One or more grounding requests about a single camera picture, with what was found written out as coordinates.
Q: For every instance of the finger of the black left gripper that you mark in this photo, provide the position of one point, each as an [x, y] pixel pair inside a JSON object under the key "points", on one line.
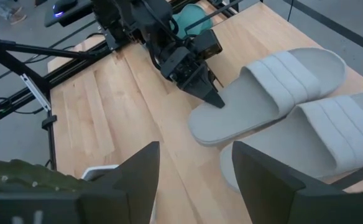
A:
{"points": [[206, 88]]}

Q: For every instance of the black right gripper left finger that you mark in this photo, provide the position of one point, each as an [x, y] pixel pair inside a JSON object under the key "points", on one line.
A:
{"points": [[138, 186]]}

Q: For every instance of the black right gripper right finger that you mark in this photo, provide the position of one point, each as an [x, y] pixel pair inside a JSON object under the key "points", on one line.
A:
{"points": [[262, 193]]}

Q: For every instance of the green foam slide sandal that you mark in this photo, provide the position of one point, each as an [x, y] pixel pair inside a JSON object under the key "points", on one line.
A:
{"points": [[194, 18]]}

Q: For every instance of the grey foam slide sandal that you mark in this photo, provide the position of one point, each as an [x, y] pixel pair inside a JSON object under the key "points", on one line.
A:
{"points": [[262, 99], [309, 146]]}

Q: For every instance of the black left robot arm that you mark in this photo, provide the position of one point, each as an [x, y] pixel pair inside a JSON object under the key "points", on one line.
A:
{"points": [[156, 18]]}

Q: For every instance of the white plant pot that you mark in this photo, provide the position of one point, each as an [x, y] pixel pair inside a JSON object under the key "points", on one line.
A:
{"points": [[99, 171]]}

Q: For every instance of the green cactus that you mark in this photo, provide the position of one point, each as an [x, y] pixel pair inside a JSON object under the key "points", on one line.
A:
{"points": [[23, 174]]}

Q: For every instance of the black support strut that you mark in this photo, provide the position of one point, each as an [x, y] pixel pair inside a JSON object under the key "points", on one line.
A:
{"points": [[44, 49]]}

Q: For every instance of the person's foot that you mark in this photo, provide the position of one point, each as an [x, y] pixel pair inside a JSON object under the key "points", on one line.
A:
{"points": [[13, 15]]}

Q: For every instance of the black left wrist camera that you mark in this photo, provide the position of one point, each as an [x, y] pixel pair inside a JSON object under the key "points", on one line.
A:
{"points": [[208, 43]]}

